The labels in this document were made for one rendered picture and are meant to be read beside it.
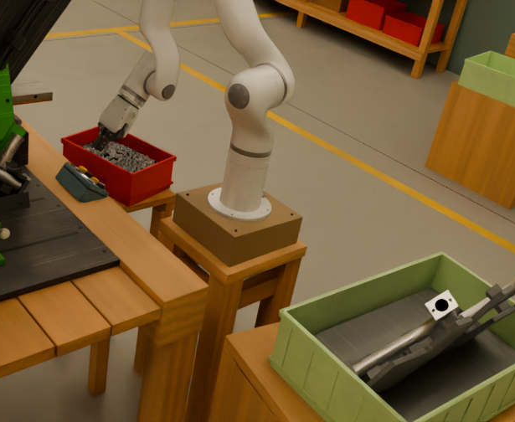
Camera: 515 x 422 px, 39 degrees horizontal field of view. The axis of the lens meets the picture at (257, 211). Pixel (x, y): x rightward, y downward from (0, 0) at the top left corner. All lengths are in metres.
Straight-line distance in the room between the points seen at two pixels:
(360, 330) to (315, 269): 1.75
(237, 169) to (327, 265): 1.76
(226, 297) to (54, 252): 0.49
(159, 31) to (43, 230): 0.64
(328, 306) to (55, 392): 1.30
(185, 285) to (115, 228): 0.30
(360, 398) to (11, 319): 0.79
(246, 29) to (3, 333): 0.96
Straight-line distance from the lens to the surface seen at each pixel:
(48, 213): 2.06
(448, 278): 2.13
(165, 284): 1.82
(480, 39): 7.22
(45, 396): 2.78
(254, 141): 1.96
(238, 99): 1.86
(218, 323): 2.08
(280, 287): 2.20
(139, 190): 2.31
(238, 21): 1.93
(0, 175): 2.03
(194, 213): 2.06
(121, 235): 1.98
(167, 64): 2.09
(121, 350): 2.97
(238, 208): 2.05
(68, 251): 1.91
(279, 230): 2.07
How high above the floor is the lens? 1.98
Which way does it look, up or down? 30 degrees down
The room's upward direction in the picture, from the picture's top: 12 degrees clockwise
